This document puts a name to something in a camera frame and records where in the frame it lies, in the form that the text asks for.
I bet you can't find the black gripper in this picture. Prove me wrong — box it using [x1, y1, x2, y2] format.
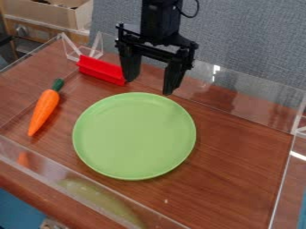
[117, 23, 198, 96]

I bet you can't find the orange toy carrot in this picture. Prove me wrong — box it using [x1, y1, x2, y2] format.
[29, 79, 65, 136]

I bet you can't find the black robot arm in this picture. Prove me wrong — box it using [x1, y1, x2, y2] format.
[115, 0, 198, 95]

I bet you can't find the red plastic block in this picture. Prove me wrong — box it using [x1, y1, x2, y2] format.
[77, 55, 126, 86]

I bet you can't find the green round plate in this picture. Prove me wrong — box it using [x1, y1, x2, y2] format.
[73, 92, 197, 181]

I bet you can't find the cardboard box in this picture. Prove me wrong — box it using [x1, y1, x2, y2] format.
[0, 0, 94, 30]

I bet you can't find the black cable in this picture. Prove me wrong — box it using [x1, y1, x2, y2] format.
[176, 0, 201, 19]

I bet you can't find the clear acrylic enclosure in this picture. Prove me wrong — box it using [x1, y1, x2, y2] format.
[0, 39, 306, 229]

